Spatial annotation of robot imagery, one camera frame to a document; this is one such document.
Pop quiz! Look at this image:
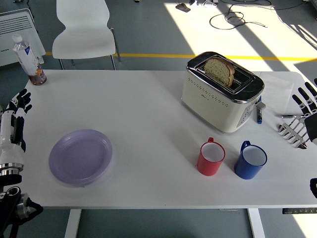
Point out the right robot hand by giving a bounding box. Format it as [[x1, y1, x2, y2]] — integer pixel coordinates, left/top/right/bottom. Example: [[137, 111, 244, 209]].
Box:
[[292, 78, 317, 146]]

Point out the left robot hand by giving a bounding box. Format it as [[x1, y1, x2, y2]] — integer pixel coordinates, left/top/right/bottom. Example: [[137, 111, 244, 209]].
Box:
[[0, 88, 33, 166]]

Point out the purple plastic plate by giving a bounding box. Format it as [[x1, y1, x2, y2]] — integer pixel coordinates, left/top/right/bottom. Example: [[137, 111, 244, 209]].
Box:
[[48, 129, 113, 187]]

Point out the bread slice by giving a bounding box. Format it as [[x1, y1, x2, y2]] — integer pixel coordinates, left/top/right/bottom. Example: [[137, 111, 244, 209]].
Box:
[[203, 56, 235, 87]]

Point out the metal toast rack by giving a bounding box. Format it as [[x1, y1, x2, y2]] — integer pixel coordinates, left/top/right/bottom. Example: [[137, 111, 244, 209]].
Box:
[[276, 116, 309, 149]]

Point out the white paper sheet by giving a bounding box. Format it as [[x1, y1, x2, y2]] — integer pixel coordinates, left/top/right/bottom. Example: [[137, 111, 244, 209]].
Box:
[[259, 71, 295, 114]]

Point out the blue marker pen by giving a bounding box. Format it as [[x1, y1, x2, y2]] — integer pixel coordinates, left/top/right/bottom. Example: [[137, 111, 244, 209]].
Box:
[[256, 96, 264, 124]]

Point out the clear plastic drink bottle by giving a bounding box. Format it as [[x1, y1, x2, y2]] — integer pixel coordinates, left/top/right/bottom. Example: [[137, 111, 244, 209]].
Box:
[[11, 34, 48, 86]]

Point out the blue enamel mug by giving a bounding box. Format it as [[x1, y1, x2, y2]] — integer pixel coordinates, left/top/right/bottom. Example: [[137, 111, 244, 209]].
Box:
[[234, 140, 268, 180]]

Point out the black table control panel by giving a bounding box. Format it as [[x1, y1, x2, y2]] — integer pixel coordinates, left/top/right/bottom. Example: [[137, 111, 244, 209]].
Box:
[[282, 207, 317, 215]]

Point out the cream and chrome toaster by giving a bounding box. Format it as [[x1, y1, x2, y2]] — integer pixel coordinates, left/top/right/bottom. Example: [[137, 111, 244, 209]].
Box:
[[181, 51, 267, 134]]

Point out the white panel heater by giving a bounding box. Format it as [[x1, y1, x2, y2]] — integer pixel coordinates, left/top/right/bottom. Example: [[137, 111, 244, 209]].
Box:
[[0, 8, 47, 67]]

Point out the white table leg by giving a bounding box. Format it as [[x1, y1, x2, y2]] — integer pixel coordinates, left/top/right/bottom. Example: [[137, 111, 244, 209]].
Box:
[[63, 209, 82, 238], [247, 208, 266, 238]]

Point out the red enamel mug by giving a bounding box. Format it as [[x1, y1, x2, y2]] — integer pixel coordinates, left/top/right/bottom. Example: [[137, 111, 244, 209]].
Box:
[[197, 137, 226, 177]]

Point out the white plastic chair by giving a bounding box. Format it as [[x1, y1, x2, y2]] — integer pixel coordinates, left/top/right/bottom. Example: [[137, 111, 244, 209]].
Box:
[[52, 0, 122, 70]]

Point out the yellow floor tape line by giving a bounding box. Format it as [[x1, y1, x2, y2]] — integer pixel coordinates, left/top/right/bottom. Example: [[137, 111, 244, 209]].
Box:
[[46, 51, 317, 61]]

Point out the dark floor pedal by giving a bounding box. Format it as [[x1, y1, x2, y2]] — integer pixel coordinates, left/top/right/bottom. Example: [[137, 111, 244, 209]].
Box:
[[175, 2, 191, 12]]

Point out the black floor cable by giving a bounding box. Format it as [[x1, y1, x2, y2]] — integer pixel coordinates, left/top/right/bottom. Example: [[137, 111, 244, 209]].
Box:
[[209, 3, 268, 31]]

